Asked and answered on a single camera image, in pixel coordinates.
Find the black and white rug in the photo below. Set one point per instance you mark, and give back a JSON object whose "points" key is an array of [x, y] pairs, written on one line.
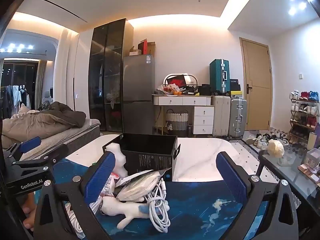
{"points": [[247, 155]]}

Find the white plush toy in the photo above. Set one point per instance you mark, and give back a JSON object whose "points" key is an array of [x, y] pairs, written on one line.
{"points": [[120, 208]]}

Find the beige duvet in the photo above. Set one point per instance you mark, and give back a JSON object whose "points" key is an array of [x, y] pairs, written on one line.
{"points": [[30, 125]]}

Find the clear glass cup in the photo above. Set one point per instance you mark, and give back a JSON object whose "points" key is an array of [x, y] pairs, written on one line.
{"points": [[285, 159]]}

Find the oranges on plate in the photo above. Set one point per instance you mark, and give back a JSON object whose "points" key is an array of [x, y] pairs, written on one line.
{"points": [[177, 93]]}

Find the shoe rack with shoes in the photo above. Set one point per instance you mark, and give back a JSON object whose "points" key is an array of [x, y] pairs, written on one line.
{"points": [[305, 115]]}

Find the dark brown blanket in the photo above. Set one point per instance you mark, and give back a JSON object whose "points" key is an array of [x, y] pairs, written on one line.
{"points": [[67, 115]]}

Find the person's left hand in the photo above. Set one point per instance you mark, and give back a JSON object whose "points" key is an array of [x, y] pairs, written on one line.
{"points": [[28, 211]]}

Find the small house model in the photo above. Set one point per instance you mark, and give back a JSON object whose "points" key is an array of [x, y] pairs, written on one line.
{"points": [[313, 158]]}

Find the small white box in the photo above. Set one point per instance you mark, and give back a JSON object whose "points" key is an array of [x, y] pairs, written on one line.
{"points": [[134, 53]]}

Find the teal suitcase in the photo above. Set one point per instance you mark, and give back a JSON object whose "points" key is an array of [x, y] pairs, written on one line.
{"points": [[218, 76]]}

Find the glass side table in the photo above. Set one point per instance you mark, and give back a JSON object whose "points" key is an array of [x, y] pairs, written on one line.
{"points": [[287, 177]]}

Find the white office chair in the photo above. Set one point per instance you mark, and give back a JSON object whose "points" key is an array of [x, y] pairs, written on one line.
{"points": [[47, 98]]}

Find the red and black box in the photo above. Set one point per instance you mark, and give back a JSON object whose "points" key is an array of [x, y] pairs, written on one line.
{"points": [[142, 47]]}

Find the yellow box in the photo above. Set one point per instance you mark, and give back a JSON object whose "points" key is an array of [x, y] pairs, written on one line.
{"points": [[236, 94]]}

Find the beige suitcase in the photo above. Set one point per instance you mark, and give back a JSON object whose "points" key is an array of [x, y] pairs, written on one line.
{"points": [[220, 115]]}

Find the wooden door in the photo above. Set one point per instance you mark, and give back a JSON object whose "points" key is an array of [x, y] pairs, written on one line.
{"points": [[257, 67]]}

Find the pile of shoes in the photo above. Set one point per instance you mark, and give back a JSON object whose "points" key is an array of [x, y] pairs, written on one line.
{"points": [[265, 137]]}

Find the white vanity desk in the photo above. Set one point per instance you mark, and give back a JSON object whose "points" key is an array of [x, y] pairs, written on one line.
{"points": [[202, 116]]}

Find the clear bag with red print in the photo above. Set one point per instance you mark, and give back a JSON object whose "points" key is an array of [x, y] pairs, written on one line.
{"points": [[110, 183]]}

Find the silver suitcase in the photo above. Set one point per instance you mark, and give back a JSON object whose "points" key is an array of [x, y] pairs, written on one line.
{"points": [[237, 117]]}

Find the cream tumbler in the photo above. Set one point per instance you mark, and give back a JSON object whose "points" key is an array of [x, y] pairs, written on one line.
{"points": [[312, 141]]}

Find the blue printed mat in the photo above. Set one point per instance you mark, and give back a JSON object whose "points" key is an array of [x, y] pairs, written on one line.
{"points": [[200, 205]]}

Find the white wardrobe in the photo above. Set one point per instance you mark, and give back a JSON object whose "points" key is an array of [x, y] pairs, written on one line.
{"points": [[72, 67]]}

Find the flat black box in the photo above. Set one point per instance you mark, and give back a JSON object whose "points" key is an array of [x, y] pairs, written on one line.
{"points": [[235, 85]]}

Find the black cardboard box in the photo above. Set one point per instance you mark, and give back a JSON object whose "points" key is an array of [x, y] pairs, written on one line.
{"points": [[150, 160]]}

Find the white framed mirror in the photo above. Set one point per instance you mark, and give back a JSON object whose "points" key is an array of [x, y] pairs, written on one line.
{"points": [[193, 78]]}

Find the brown cardboard box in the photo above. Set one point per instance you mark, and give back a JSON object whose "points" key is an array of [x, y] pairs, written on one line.
{"points": [[151, 48]]}

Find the hanging clothes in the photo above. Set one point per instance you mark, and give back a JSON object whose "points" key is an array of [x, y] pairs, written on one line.
{"points": [[15, 97]]}

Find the grey fridge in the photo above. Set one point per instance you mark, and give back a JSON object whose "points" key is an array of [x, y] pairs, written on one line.
{"points": [[138, 87]]}

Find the grey bed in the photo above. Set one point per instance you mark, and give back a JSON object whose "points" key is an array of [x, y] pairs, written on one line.
{"points": [[75, 132]]}

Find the black glass cabinet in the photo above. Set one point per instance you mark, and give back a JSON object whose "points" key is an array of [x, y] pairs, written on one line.
{"points": [[107, 80]]}

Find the black and red shoebox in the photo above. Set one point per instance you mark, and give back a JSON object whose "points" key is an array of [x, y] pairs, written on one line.
{"points": [[177, 80]]}

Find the plastic bag of fruit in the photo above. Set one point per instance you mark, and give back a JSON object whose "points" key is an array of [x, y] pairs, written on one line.
{"points": [[167, 88]]}

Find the white wicker basket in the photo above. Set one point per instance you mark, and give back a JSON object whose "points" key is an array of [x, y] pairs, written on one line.
{"points": [[177, 121]]}

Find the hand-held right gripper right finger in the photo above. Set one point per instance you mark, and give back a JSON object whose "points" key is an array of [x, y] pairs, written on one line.
{"points": [[231, 177]]}

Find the cream fluffy object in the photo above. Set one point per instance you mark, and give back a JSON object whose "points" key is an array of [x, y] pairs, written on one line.
{"points": [[276, 148]]}

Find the white striped plastic packet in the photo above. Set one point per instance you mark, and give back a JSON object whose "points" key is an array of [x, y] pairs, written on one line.
{"points": [[75, 220]]}

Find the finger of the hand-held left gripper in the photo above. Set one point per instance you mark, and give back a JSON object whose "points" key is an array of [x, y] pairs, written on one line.
{"points": [[30, 143], [45, 157]]}

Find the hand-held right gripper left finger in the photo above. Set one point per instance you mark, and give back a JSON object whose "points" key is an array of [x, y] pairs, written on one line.
{"points": [[100, 177]]}

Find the black desk box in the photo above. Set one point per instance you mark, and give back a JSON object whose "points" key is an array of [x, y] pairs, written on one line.
{"points": [[204, 89]]}

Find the clear mask packet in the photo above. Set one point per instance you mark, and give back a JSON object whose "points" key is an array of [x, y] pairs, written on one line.
{"points": [[140, 185]]}

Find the beige curtain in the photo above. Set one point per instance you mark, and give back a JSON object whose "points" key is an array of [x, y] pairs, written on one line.
{"points": [[42, 80]]}

